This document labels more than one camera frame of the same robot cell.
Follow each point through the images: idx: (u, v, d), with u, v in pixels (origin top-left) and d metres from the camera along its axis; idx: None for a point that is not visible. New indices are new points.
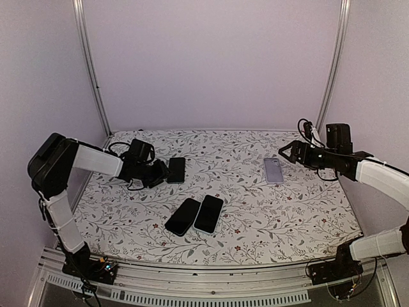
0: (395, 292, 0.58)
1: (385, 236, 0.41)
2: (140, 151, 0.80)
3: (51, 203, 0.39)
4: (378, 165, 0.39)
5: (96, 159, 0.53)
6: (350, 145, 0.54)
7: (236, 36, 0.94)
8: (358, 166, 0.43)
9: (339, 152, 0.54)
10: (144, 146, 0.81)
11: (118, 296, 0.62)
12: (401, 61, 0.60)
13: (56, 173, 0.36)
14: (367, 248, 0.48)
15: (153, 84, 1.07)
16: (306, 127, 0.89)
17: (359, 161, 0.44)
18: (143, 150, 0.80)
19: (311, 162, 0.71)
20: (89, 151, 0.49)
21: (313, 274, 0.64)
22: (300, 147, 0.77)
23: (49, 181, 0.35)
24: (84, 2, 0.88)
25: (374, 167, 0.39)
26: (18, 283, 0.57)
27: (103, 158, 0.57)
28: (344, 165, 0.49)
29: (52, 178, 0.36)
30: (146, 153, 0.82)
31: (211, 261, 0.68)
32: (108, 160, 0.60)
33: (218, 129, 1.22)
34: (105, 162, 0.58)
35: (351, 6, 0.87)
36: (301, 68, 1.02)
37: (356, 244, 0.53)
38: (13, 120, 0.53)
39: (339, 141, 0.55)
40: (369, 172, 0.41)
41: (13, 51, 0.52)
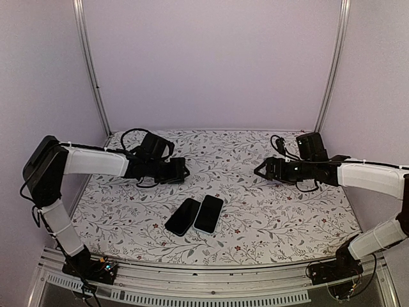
0: (395, 292, 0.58)
1: (381, 230, 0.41)
2: (153, 148, 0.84)
3: (44, 212, 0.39)
4: (358, 165, 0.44)
5: (96, 161, 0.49)
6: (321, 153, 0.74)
7: (236, 36, 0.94)
8: (339, 171, 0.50)
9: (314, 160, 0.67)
10: (157, 144, 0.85)
11: (118, 296, 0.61)
12: (401, 60, 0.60)
13: (45, 185, 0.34)
14: (365, 245, 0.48)
15: (153, 84, 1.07)
16: (278, 142, 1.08)
17: (339, 165, 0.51)
18: (156, 147, 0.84)
19: (288, 176, 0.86)
20: (84, 153, 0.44)
21: (313, 274, 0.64)
22: (275, 164, 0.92)
23: (38, 192, 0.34)
24: (84, 2, 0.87)
25: (356, 168, 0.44)
26: (17, 283, 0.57)
27: (105, 158, 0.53)
28: (324, 173, 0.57)
29: (39, 190, 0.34)
30: (158, 149, 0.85)
31: (211, 261, 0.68)
32: (112, 158, 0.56)
33: (218, 129, 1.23)
34: (105, 162, 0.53)
35: (351, 6, 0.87)
36: (302, 68, 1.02)
37: (353, 244, 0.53)
38: (13, 120, 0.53)
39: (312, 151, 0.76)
40: (353, 173, 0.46)
41: (13, 51, 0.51)
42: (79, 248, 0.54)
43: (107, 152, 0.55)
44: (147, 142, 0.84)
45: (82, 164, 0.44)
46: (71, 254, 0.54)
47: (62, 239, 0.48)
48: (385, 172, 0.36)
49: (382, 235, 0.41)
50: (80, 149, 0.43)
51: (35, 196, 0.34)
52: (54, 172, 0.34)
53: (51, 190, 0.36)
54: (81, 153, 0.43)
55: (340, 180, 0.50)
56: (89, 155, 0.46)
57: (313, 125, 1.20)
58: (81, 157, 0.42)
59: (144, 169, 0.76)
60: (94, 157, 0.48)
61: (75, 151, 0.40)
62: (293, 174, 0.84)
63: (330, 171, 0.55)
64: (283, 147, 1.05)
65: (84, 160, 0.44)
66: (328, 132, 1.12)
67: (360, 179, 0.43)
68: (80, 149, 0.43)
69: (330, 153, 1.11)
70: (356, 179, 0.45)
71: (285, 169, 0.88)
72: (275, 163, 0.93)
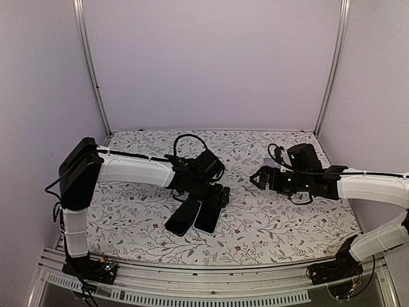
0: (395, 292, 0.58)
1: (385, 233, 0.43)
2: (206, 166, 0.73)
3: (66, 212, 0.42)
4: (358, 177, 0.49)
5: (135, 171, 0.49)
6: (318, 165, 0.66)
7: (236, 36, 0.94)
8: (340, 185, 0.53)
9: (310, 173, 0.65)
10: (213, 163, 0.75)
11: (118, 296, 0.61)
12: (401, 60, 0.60)
13: (73, 192, 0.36)
14: (370, 247, 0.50)
15: (153, 84, 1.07)
16: (277, 151, 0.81)
17: (338, 179, 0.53)
18: (209, 167, 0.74)
19: (283, 187, 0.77)
20: (121, 164, 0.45)
21: (313, 274, 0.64)
22: (268, 173, 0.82)
23: (67, 197, 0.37)
24: (84, 2, 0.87)
25: (357, 180, 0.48)
26: (17, 283, 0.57)
27: (148, 170, 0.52)
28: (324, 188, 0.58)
29: (69, 194, 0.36)
30: (211, 170, 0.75)
31: (211, 261, 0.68)
32: (158, 167, 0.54)
33: (218, 129, 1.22)
34: (147, 174, 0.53)
35: (351, 6, 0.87)
36: (302, 67, 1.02)
37: (355, 245, 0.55)
38: (13, 121, 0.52)
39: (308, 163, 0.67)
40: (354, 185, 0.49)
41: (13, 52, 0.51)
42: (85, 252, 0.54)
43: (152, 161, 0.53)
44: (204, 159, 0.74)
45: (117, 173, 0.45)
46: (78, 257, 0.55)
47: (70, 241, 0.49)
48: (386, 181, 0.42)
49: (387, 238, 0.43)
50: (118, 158, 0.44)
51: (65, 199, 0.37)
52: (81, 183, 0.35)
53: (78, 196, 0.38)
54: (117, 162, 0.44)
55: (342, 192, 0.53)
56: (127, 164, 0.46)
57: (314, 125, 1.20)
58: (115, 167, 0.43)
59: (191, 183, 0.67)
60: (133, 166, 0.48)
61: (108, 162, 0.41)
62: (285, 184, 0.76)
63: (329, 185, 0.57)
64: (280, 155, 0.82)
65: (119, 169, 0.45)
66: (328, 131, 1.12)
67: (363, 190, 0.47)
68: (118, 157, 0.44)
69: (330, 153, 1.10)
70: (358, 191, 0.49)
71: (280, 178, 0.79)
72: (269, 171, 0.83)
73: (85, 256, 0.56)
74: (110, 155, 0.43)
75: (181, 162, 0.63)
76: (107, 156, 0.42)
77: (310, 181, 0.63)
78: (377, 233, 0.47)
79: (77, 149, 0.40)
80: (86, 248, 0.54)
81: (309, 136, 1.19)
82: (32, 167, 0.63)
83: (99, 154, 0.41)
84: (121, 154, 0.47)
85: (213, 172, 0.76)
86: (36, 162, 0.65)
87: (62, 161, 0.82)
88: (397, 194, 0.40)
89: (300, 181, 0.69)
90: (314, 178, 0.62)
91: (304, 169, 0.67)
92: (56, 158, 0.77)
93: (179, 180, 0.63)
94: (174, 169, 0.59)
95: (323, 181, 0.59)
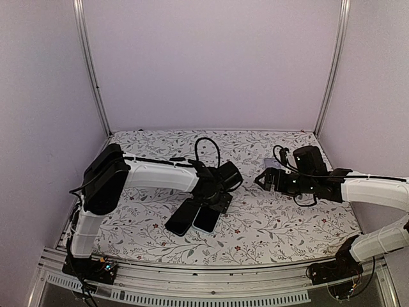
0: (395, 292, 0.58)
1: (386, 236, 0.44)
2: (227, 177, 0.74)
3: (86, 214, 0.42)
4: (362, 180, 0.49)
5: (160, 177, 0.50)
6: (321, 166, 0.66)
7: (235, 34, 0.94)
8: (342, 187, 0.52)
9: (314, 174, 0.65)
10: (235, 174, 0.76)
11: (118, 296, 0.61)
12: (401, 61, 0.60)
13: (100, 198, 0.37)
14: (370, 248, 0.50)
15: (153, 84, 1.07)
16: (281, 152, 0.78)
17: (342, 182, 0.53)
18: (231, 178, 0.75)
19: (288, 187, 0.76)
20: (146, 171, 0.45)
21: (313, 274, 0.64)
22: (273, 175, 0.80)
23: (93, 203, 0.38)
24: (84, 2, 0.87)
25: (360, 183, 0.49)
26: (17, 284, 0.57)
27: (172, 176, 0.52)
28: (327, 190, 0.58)
29: (95, 201, 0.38)
30: (232, 181, 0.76)
31: (211, 261, 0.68)
32: (181, 173, 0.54)
33: (218, 129, 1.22)
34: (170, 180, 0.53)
35: (351, 6, 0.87)
36: (302, 67, 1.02)
37: (355, 247, 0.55)
38: (13, 121, 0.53)
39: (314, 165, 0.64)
40: (356, 190, 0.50)
41: (13, 52, 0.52)
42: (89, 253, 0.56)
43: (176, 167, 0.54)
44: (226, 169, 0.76)
45: (143, 179, 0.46)
46: (80, 257, 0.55)
47: (78, 241, 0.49)
48: (388, 186, 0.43)
49: (388, 240, 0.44)
50: (144, 165, 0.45)
51: (91, 204, 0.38)
52: (108, 189, 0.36)
53: (103, 202, 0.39)
54: (144, 169, 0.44)
55: (344, 196, 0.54)
56: (152, 171, 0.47)
57: (314, 125, 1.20)
58: (142, 173, 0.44)
59: (210, 188, 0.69)
60: (158, 173, 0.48)
61: (135, 169, 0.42)
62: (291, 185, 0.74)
63: (333, 187, 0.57)
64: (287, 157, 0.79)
65: (144, 176, 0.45)
66: (328, 132, 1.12)
67: (369, 195, 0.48)
68: (144, 165, 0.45)
69: (330, 153, 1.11)
70: (361, 195, 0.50)
71: (285, 179, 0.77)
72: (274, 172, 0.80)
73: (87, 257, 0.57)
74: (135, 162, 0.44)
75: (204, 169, 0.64)
76: (133, 162, 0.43)
77: (315, 183, 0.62)
78: (378, 233, 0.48)
79: (101, 156, 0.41)
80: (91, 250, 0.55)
81: (309, 136, 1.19)
82: (32, 168, 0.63)
83: (126, 160, 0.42)
84: (146, 161, 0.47)
85: (232, 183, 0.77)
86: (36, 161, 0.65)
87: (62, 161, 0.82)
88: (400, 197, 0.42)
89: (305, 183, 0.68)
90: (319, 180, 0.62)
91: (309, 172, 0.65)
92: (55, 158, 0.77)
93: (203, 185, 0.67)
94: (197, 174, 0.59)
95: (327, 184, 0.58)
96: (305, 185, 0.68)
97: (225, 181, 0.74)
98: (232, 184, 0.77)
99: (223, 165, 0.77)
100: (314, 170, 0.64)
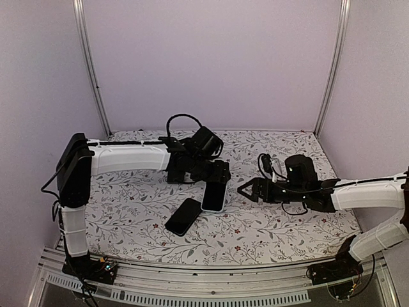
0: (395, 292, 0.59)
1: (385, 232, 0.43)
2: (204, 144, 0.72)
3: (65, 210, 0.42)
4: (351, 187, 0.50)
5: (128, 157, 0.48)
6: (312, 176, 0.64)
7: (236, 34, 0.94)
8: (333, 197, 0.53)
9: (306, 187, 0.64)
10: (210, 141, 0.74)
11: (118, 295, 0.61)
12: (401, 60, 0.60)
13: (71, 190, 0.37)
14: (369, 246, 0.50)
15: (153, 84, 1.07)
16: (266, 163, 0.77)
17: (331, 192, 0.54)
18: (208, 144, 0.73)
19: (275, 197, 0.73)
20: (113, 153, 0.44)
21: (313, 274, 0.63)
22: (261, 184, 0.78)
23: (66, 195, 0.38)
24: (84, 2, 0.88)
25: (349, 190, 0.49)
26: (18, 283, 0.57)
27: (141, 155, 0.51)
28: (318, 203, 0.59)
29: (68, 193, 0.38)
30: (209, 148, 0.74)
31: (211, 261, 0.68)
32: (151, 151, 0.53)
33: (218, 129, 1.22)
34: (139, 158, 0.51)
35: (351, 6, 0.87)
36: (302, 67, 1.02)
37: (354, 247, 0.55)
38: (13, 121, 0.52)
39: (307, 178, 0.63)
40: (349, 196, 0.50)
41: (13, 52, 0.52)
42: (85, 250, 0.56)
43: (144, 146, 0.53)
44: (201, 137, 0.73)
45: (110, 164, 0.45)
46: (78, 256, 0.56)
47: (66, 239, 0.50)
48: (375, 187, 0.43)
49: (386, 236, 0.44)
50: (109, 149, 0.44)
51: (62, 196, 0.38)
52: (75, 178, 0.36)
53: (76, 194, 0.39)
54: (109, 153, 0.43)
55: (337, 205, 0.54)
56: (120, 153, 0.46)
57: (314, 125, 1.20)
58: (107, 157, 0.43)
59: (188, 162, 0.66)
60: (124, 155, 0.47)
61: (100, 154, 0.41)
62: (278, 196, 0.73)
63: (324, 200, 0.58)
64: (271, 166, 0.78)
65: (111, 159, 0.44)
66: (328, 132, 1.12)
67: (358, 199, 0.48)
68: (109, 148, 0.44)
69: (330, 153, 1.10)
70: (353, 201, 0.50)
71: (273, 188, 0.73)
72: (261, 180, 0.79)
73: (84, 255, 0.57)
74: (100, 147, 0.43)
75: (177, 142, 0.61)
76: (96, 148, 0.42)
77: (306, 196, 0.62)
78: (376, 231, 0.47)
79: (68, 148, 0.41)
80: (86, 247, 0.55)
81: (309, 136, 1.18)
82: (32, 168, 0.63)
83: (89, 147, 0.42)
84: (112, 144, 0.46)
85: (210, 149, 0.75)
86: (36, 162, 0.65)
87: None
88: (390, 197, 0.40)
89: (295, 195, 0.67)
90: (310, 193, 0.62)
91: (301, 183, 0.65)
92: (55, 158, 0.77)
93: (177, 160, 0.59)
94: (168, 149, 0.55)
95: (319, 197, 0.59)
96: (296, 194, 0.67)
97: (202, 148, 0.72)
98: (211, 153, 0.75)
99: (196, 134, 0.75)
100: (307, 182, 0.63)
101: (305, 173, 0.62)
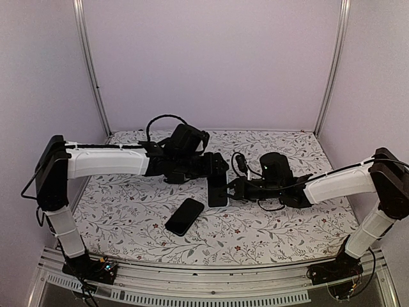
0: (395, 291, 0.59)
1: (370, 223, 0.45)
2: (183, 143, 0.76)
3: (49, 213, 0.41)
4: (322, 179, 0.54)
5: (108, 160, 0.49)
6: (286, 172, 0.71)
7: (236, 34, 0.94)
8: (307, 190, 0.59)
9: (283, 183, 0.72)
10: (189, 139, 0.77)
11: (118, 295, 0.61)
12: (401, 59, 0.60)
13: (48, 192, 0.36)
14: (362, 242, 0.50)
15: (153, 84, 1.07)
16: (239, 160, 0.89)
17: (305, 186, 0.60)
18: (186, 142, 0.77)
19: (251, 195, 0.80)
20: (91, 157, 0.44)
21: (313, 274, 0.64)
22: (238, 183, 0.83)
23: (44, 198, 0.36)
24: (84, 2, 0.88)
25: (323, 182, 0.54)
26: (17, 284, 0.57)
27: (121, 157, 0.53)
28: (294, 199, 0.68)
29: (46, 196, 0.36)
30: (188, 146, 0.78)
31: (211, 261, 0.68)
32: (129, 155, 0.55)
33: (218, 129, 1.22)
34: (119, 160, 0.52)
35: (351, 6, 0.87)
36: (302, 67, 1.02)
37: (349, 245, 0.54)
38: (13, 120, 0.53)
39: (282, 174, 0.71)
40: (320, 187, 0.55)
41: (13, 52, 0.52)
42: (83, 250, 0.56)
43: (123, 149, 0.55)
44: (181, 136, 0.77)
45: (89, 167, 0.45)
46: (77, 256, 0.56)
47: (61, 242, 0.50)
48: (346, 175, 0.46)
49: (376, 229, 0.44)
50: (87, 152, 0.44)
51: (39, 200, 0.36)
52: (54, 178, 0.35)
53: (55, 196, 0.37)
54: (87, 155, 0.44)
55: (311, 198, 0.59)
56: (98, 157, 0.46)
57: (314, 125, 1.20)
58: (86, 160, 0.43)
59: (169, 165, 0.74)
60: (103, 158, 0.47)
61: (77, 157, 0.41)
62: (255, 193, 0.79)
63: (298, 197, 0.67)
64: (244, 164, 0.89)
65: (91, 162, 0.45)
66: (328, 132, 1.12)
67: (331, 189, 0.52)
68: (87, 151, 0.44)
69: (331, 154, 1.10)
70: (324, 193, 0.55)
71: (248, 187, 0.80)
72: (237, 180, 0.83)
73: (82, 254, 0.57)
74: (77, 149, 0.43)
75: (157, 147, 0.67)
76: (75, 150, 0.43)
77: (283, 194, 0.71)
78: (362, 225, 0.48)
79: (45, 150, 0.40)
80: (83, 247, 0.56)
81: (309, 136, 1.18)
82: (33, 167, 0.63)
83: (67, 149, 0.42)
84: (89, 147, 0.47)
85: (190, 146, 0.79)
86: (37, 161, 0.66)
87: None
88: (359, 182, 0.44)
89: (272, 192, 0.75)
90: (286, 190, 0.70)
91: (277, 180, 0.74)
92: None
93: (157, 165, 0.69)
94: (147, 155, 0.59)
95: (294, 195, 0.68)
96: (273, 191, 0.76)
97: (181, 148, 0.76)
98: (192, 150, 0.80)
99: (176, 132, 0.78)
100: (282, 178, 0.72)
101: (279, 169, 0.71)
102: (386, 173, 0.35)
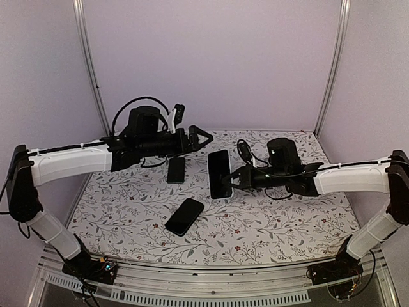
0: (395, 291, 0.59)
1: (375, 224, 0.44)
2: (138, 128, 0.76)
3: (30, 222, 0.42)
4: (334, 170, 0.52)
5: (73, 162, 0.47)
6: (293, 158, 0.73)
7: (236, 34, 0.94)
8: (316, 180, 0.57)
9: (290, 169, 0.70)
10: (142, 121, 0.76)
11: (118, 296, 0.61)
12: (401, 59, 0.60)
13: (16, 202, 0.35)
14: (363, 242, 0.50)
15: (152, 84, 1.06)
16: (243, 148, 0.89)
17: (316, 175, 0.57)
18: (140, 125, 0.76)
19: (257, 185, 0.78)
20: (53, 160, 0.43)
21: (313, 274, 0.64)
22: (241, 171, 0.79)
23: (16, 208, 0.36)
24: (84, 3, 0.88)
25: (336, 173, 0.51)
26: (17, 284, 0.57)
27: (85, 157, 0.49)
28: (301, 187, 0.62)
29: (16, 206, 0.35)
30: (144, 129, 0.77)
31: (211, 261, 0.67)
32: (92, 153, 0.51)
33: (218, 129, 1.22)
34: (84, 160, 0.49)
35: (351, 5, 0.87)
36: (302, 67, 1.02)
37: (351, 245, 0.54)
38: (13, 120, 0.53)
39: (289, 161, 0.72)
40: (331, 178, 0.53)
41: (13, 52, 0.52)
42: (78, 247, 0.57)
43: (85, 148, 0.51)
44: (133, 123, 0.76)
45: (52, 172, 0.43)
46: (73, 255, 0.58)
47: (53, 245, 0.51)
48: (364, 170, 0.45)
49: (378, 230, 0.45)
50: (49, 157, 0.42)
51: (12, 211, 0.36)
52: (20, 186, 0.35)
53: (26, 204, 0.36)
54: (49, 160, 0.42)
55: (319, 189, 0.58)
56: (61, 160, 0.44)
57: (314, 125, 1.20)
58: (48, 165, 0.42)
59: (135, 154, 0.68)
60: (67, 160, 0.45)
61: (38, 162, 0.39)
62: (262, 181, 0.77)
63: (306, 183, 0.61)
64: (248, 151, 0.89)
65: (54, 166, 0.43)
66: (328, 132, 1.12)
67: (342, 182, 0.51)
68: (48, 155, 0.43)
69: (331, 154, 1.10)
70: (333, 185, 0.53)
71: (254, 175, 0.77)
72: (241, 169, 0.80)
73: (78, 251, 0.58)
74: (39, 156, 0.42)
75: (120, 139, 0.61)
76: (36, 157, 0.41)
77: (290, 180, 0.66)
78: (366, 226, 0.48)
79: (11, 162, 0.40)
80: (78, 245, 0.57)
81: (309, 136, 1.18)
82: None
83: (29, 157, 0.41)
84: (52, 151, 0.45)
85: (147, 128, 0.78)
86: None
87: None
88: (372, 180, 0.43)
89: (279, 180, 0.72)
90: (293, 176, 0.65)
91: (284, 167, 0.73)
92: None
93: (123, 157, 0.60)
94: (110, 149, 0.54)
95: (301, 181, 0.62)
96: (280, 179, 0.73)
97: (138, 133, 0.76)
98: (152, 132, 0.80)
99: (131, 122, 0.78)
100: (290, 165, 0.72)
101: (287, 155, 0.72)
102: (401, 174, 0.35)
